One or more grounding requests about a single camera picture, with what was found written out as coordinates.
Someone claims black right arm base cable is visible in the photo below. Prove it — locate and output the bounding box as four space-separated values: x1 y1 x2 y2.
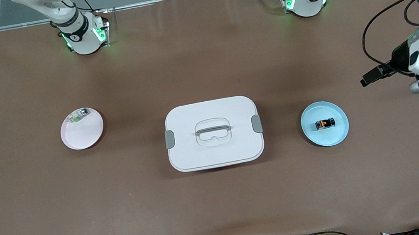
77 0 97 16

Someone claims white lidded storage box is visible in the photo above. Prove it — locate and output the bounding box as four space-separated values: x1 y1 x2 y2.
160 93 268 175

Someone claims orange and black push-button switch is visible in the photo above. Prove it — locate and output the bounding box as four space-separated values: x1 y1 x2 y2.
314 117 337 131

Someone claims green and silver push-button switch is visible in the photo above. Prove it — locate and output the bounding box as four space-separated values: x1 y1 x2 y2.
68 107 92 123

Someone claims pale pink round plate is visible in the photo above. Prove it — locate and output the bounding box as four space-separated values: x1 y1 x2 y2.
57 105 108 153

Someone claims light blue round plate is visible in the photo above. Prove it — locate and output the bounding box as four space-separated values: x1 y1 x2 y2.
298 97 352 150

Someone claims brown table cover sheet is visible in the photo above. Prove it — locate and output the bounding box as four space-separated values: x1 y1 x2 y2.
0 0 419 235

